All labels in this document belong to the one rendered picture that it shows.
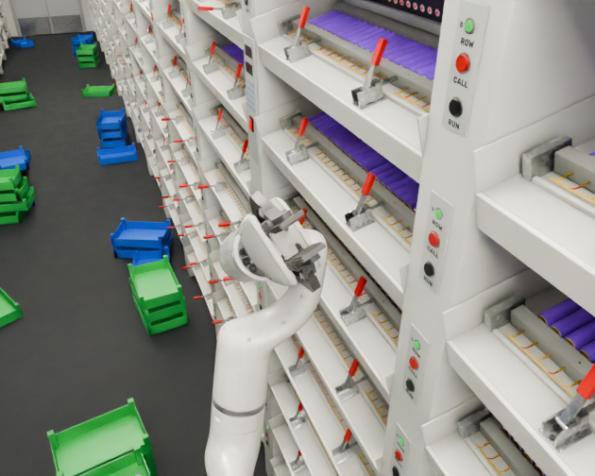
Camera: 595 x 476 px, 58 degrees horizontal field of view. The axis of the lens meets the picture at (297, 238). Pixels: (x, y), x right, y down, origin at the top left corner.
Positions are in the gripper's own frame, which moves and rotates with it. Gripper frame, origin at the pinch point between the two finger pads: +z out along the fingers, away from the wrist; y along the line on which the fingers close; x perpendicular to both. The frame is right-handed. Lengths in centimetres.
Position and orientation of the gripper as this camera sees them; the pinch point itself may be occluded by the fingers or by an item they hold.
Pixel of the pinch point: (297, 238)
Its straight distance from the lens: 56.7
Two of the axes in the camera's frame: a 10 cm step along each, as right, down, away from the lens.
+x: -7.9, 5.4, -2.8
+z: 2.7, -0.9, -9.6
